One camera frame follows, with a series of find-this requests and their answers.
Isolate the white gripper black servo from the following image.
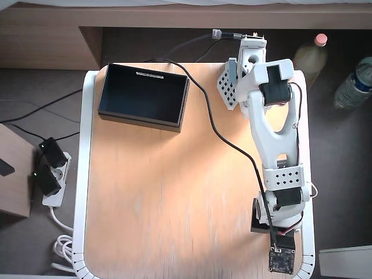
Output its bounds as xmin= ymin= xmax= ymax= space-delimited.
xmin=251 ymin=198 xmax=303 ymax=234

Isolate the black rectangular bin box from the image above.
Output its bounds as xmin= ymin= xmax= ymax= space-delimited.
xmin=97 ymin=62 xmax=191 ymax=134

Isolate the grey box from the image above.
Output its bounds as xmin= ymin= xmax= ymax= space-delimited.
xmin=318 ymin=245 xmax=372 ymax=279

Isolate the clear plastic water bottle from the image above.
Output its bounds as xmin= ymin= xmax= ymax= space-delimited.
xmin=333 ymin=56 xmax=372 ymax=110

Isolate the yellow bottle with pink cap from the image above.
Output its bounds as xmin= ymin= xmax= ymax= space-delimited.
xmin=290 ymin=33 xmax=331 ymax=88

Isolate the white power strip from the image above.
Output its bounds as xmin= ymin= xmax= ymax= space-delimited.
xmin=42 ymin=151 xmax=73 ymax=208

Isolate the black power adapter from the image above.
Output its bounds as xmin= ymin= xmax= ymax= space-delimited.
xmin=31 ymin=164 xmax=62 ymax=197
xmin=38 ymin=137 xmax=68 ymax=169

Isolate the brown cardboard box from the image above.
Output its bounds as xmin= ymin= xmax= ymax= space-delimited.
xmin=0 ymin=121 xmax=38 ymax=219

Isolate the flat black object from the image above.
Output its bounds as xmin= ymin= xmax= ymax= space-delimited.
xmin=0 ymin=158 xmax=15 ymax=177

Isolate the white bed sheet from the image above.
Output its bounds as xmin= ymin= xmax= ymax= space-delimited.
xmin=0 ymin=0 xmax=372 ymax=11

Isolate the brown wooden furniture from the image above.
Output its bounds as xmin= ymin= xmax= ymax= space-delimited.
xmin=0 ymin=2 xmax=372 ymax=70

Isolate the black wrist camera board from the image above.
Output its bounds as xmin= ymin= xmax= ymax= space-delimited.
xmin=268 ymin=232 xmax=296 ymax=275

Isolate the black camera cable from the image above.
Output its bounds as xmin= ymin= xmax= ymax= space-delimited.
xmin=144 ymin=37 xmax=280 ymax=252

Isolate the dark cable with silver plug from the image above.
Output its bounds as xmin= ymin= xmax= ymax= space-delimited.
xmin=165 ymin=28 xmax=244 ymax=58

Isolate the white power strip cable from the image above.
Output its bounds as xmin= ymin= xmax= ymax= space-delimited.
xmin=49 ymin=205 xmax=77 ymax=274

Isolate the thin black floor cable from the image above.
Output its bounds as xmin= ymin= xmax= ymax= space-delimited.
xmin=0 ymin=88 xmax=84 ymax=124
xmin=0 ymin=123 xmax=44 ymax=144
xmin=56 ymin=131 xmax=81 ymax=142

